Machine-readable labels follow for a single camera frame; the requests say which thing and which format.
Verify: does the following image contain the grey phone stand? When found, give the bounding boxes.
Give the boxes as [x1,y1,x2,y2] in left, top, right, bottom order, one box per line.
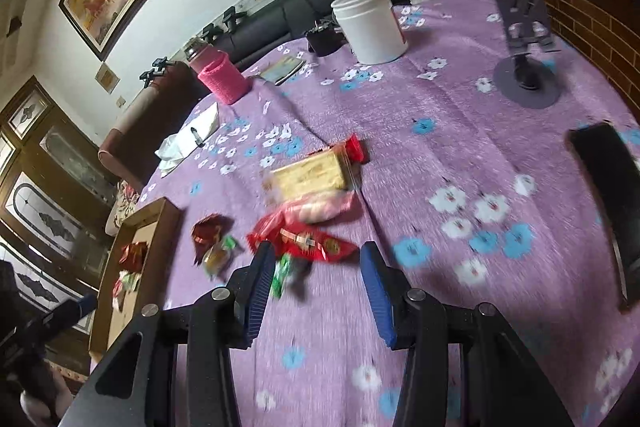
[487,0,562,110]

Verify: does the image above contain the small red candy packet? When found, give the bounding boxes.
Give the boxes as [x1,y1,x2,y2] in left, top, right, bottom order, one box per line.
[118,241,149,269]

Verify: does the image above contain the pink snack packet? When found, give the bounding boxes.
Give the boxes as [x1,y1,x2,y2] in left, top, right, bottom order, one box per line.
[281,191,362,226]

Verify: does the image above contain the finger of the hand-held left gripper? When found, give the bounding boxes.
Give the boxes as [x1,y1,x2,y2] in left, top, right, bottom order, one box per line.
[20,293,99,343]

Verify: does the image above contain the small wall plaque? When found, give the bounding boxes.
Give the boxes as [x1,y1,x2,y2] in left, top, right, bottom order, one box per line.
[94,62,121,94]

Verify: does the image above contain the brown armchair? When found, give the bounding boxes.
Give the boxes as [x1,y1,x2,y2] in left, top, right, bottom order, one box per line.
[98,62,212,194]

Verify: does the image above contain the cardboard tray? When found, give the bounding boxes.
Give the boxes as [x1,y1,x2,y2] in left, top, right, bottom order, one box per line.
[89,198,181,353]

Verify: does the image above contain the black smartphone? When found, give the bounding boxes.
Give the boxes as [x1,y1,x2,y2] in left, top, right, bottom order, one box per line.
[566,122,640,311]

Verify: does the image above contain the white plastic jar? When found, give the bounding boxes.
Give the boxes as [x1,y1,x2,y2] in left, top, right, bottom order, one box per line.
[330,0,409,64]

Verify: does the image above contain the black leather sofa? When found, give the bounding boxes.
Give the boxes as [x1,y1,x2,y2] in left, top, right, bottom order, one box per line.
[225,0,472,74]

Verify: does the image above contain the floral cloth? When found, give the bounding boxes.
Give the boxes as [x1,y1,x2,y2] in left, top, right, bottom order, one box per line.
[104,179,139,236]

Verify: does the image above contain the bottle with pink sleeve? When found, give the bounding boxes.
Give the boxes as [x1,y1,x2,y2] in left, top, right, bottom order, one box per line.
[182,36,254,106]

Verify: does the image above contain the wooden glass-panel door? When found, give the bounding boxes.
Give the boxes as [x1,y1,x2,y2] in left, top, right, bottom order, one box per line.
[0,76,118,358]

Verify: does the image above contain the dark red foil candy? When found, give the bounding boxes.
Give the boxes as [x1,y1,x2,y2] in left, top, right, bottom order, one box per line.
[192,214,235,266]

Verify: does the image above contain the clear green-edged snack packet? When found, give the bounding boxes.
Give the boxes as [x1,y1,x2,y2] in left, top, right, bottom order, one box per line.
[204,237,242,279]

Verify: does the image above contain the long red snack packet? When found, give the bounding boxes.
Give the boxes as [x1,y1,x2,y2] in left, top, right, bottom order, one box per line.
[247,211,359,264]

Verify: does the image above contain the green candy strip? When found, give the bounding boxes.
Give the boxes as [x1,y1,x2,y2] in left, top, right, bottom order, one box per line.
[270,254,312,301]

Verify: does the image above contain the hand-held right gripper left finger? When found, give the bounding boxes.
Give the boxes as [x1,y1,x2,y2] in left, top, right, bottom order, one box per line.
[60,241,277,427]

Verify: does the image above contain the purple floral tablecloth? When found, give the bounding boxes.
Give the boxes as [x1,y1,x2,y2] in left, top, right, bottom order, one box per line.
[135,0,640,427]

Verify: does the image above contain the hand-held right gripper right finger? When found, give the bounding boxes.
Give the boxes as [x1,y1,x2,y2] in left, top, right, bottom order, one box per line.
[360,241,576,427]

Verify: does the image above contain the red boxy snack packet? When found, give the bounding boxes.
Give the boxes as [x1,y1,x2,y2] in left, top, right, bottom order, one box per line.
[344,134,369,166]

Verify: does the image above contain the yellow cracker packet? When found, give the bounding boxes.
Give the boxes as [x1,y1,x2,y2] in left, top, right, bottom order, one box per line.
[269,148,359,204]

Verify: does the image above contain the white paper sheets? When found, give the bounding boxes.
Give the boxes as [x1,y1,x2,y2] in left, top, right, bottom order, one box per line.
[154,102,221,178]

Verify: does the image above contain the green and white snack packet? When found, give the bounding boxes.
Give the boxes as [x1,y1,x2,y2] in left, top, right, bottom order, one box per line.
[112,271,142,309]

